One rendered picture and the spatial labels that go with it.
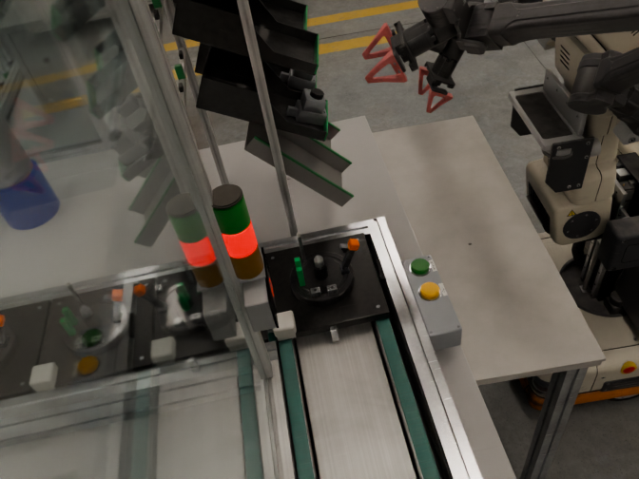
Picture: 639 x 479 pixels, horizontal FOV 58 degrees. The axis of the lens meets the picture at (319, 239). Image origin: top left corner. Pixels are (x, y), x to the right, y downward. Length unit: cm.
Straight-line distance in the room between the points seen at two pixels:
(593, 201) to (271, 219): 87
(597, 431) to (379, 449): 124
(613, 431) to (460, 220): 102
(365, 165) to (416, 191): 19
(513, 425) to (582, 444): 22
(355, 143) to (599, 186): 70
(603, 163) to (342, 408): 96
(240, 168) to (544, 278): 93
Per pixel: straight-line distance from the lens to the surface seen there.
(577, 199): 168
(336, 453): 111
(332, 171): 146
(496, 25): 114
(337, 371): 119
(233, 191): 82
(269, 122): 121
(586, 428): 222
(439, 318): 120
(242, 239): 84
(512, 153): 316
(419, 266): 127
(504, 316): 134
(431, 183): 164
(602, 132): 160
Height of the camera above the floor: 193
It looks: 45 degrees down
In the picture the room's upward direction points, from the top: 10 degrees counter-clockwise
